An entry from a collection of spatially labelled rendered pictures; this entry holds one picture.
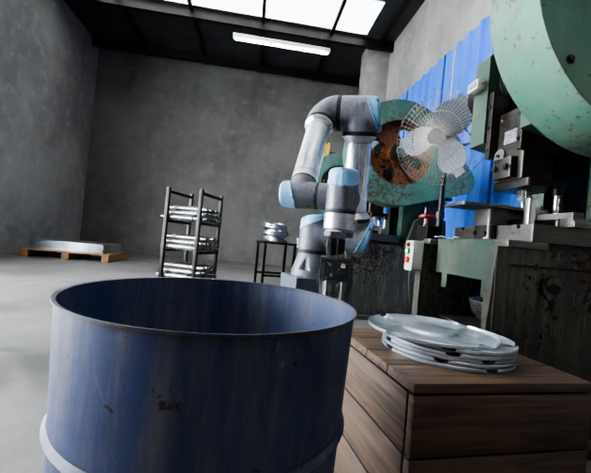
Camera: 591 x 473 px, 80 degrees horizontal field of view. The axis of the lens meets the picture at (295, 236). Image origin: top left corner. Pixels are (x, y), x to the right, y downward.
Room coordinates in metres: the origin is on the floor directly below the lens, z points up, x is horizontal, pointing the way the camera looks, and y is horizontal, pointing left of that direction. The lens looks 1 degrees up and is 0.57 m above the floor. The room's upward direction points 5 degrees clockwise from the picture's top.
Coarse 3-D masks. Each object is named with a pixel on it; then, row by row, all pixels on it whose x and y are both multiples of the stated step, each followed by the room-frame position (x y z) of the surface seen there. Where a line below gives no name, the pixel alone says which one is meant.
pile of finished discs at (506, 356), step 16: (384, 336) 0.87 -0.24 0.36; (400, 352) 0.77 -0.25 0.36; (416, 352) 0.76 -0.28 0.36; (432, 352) 0.71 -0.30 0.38; (448, 352) 0.73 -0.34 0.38; (464, 352) 0.69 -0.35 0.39; (480, 352) 0.69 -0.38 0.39; (496, 352) 0.70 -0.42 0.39; (512, 352) 0.72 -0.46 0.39; (448, 368) 0.70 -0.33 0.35; (464, 368) 0.69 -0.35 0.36; (480, 368) 0.69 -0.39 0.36; (496, 368) 0.70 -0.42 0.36; (512, 368) 0.72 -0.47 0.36
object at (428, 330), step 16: (384, 320) 0.90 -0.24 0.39; (400, 320) 0.92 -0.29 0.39; (416, 320) 0.94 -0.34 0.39; (432, 320) 0.96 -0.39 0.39; (400, 336) 0.74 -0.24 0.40; (416, 336) 0.76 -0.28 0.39; (432, 336) 0.77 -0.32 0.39; (448, 336) 0.78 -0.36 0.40; (464, 336) 0.80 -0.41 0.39; (480, 336) 0.82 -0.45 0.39; (496, 336) 0.81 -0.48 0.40
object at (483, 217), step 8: (464, 208) 1.41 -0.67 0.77; (472, 208) 1.39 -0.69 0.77; (480, 208) 1.37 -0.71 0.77; (488, 208) 1.33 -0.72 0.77; (496, 208) 1.32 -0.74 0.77; (504, 208) 1.31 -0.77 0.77; (512, 208) 1.31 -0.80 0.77; (520, 208) 1.31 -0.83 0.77; (480, 216) 1.37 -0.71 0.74; (488, 216) 1.33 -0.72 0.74; (496, 216) 1.32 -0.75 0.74; (504, 216) 1.32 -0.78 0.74; (480, 224) 1.37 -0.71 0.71; (488, 224) 1.33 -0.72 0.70; (496, 224) 1.32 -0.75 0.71; (504, 224) 1.32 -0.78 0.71; (472, 232) 1.40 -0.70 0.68; (480, 232) 1.36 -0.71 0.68; (488, 232) 1.32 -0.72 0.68
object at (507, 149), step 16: (512, 112) 1.38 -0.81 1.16; (512, 128) 1.37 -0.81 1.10; (512, 144) 1.36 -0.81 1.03; (496, 160) 1.40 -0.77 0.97; (512, 160) 1.33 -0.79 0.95; (528, 160) 1.31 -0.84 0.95; (544, 160) 1.31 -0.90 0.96; (496, 176) 1.40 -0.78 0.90; (512, 176) 1.33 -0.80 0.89; (528, 176) 1.31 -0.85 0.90; (544, 176) 1.32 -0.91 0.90
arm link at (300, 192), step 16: (336, 96) 1.16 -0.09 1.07; (320, 112) 1.13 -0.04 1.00; (320, 128) 1.10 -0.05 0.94; (304, 144) 1.07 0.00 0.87; (320, 144) 1.07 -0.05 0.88; (304, 160) 1.01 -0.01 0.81; (320, 160) 1.04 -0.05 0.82; (304, 176) 0.97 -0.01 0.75; (288, 192) 0.95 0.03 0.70; (304, 192) 0.94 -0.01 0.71; (304, 208) 0.98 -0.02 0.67
